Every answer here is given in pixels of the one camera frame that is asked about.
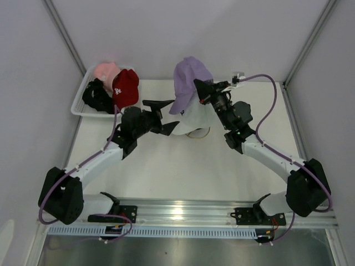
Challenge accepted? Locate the red cap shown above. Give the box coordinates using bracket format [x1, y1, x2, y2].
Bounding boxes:
[112, 69, 139, 109]

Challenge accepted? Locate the aluminium frame post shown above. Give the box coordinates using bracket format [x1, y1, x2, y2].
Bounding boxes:
[41, 0, 87, 76]
[283, 0, 340, 88]

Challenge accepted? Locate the white perforated plastic basket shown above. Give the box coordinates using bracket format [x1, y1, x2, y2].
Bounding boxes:
[70, 65, 139, 119]

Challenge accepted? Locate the black cap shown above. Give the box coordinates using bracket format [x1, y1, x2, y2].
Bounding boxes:
[82, 78, 114, 114]

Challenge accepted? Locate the white slotted cable duct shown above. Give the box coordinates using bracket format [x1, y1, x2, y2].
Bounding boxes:
[48, 225, 257, 239]

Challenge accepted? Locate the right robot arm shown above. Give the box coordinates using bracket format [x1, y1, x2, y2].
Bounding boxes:
[194, 75, 333, 224]

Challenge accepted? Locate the aluminium mounting rail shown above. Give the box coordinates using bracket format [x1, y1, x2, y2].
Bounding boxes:
[35, 198, 339, 229]

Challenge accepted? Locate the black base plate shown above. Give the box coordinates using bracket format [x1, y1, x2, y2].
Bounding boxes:
[88, 204, 138, 223]
[230, 207, 286, 226]

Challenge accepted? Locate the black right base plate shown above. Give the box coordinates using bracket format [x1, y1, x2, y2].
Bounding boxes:
[230, 207, 286, 226]

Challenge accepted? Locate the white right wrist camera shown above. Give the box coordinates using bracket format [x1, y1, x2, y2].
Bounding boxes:
[225, 71, 246, 91]

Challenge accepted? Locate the left aluminium frame post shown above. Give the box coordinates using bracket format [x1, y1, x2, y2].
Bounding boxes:
[41, 0, 87, 76]

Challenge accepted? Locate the white NY cap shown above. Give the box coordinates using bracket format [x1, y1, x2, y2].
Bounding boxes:
[172, 95, 215, 136]

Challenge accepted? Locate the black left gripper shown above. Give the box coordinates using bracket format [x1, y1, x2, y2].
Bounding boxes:
[133, 100, 179, 139]

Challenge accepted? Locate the purple cap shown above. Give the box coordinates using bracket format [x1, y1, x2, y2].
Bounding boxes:
[169, 56, 213, 115]

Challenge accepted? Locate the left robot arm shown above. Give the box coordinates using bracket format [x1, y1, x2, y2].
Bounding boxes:
[38, 100, 178, 225]

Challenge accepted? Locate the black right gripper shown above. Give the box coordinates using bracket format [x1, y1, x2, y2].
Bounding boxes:
[194, 79, 232, 130]

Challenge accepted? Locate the pink cap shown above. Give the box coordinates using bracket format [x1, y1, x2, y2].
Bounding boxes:
[93, 63, 121, 91]

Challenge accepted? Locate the right aluminium frame post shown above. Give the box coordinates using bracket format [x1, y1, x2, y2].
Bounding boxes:
[283, 0, 340, 88]

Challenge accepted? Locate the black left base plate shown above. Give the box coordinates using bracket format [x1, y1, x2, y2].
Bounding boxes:
[88, 204, 138, 223]

